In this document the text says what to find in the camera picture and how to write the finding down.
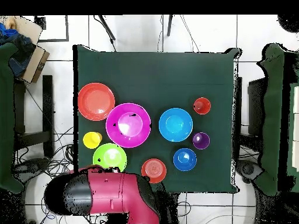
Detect green bowl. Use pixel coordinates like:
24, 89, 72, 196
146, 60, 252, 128
92, 142, 128, 173

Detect large pink bowl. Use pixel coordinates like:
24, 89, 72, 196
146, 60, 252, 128
105, 103, 152, 149

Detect light blue bowl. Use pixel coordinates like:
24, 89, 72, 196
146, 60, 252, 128
158, 107, 194, 142

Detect small orange bowl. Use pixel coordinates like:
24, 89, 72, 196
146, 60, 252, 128
141, 158, 168, 184

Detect dark green table cloth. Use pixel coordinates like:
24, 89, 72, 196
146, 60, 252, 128
72, 44, 243, 194

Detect small dark blue bowl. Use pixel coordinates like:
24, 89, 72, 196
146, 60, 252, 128
173, 148, 197, 172

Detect purple cup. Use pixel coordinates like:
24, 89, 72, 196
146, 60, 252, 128
192, 132, 211, 151

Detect orange cup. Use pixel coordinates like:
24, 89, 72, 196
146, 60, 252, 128
193, 97, 211, 116

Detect large shallow orange bowl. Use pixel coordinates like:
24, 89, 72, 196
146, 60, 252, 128
77, 82, 116, 121

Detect yellow cup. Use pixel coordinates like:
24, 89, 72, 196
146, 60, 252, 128
82, 131, 103, 149

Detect black box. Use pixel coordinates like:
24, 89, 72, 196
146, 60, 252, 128
247, 77, 267, 137

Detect green cloth covered table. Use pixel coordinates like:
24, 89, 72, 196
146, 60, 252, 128
253, 43, 299, 197
0, 42, 25, 194

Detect white boxes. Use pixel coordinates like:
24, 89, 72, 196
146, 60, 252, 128
292, 85, 299, 173

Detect beige board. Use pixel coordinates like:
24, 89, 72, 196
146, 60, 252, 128
5, 15, 43, 46

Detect tangle of black cables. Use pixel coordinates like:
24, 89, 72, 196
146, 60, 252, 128
13, 125, 78, 224

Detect black stool frame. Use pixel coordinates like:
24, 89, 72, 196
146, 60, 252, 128
13, 75, 55, 160

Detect black camera tripod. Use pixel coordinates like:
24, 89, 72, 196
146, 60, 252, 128
93, 15, 174, 53

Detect black floor frame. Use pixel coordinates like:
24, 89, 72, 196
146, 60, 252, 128
34, 15, 70, 43

